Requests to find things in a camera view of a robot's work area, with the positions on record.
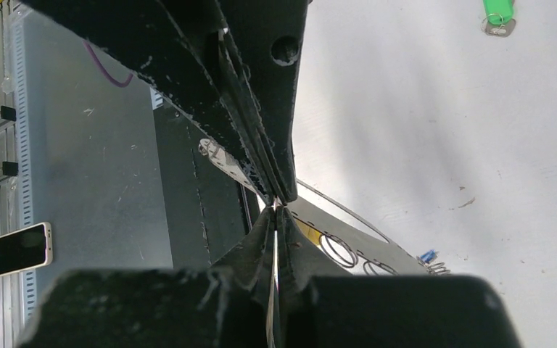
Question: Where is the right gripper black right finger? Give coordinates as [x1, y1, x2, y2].
[276, 207, 519, 347]

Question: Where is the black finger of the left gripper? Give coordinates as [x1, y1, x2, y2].
[28, 1, 278, 199]
[217, 1, 308, 203]

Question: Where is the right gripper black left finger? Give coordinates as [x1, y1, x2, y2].
[17, 209, 273, 347]

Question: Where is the yellow tagged key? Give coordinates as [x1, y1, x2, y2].
[303, 225, 323, 247]

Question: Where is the blue tagged key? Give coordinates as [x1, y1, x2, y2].
[418, 249, 438, 265]

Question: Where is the white smartphone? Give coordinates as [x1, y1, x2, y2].
[0, 222, 53, 277]

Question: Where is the green tagged key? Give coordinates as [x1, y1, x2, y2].
[481, 0, 516, 38]

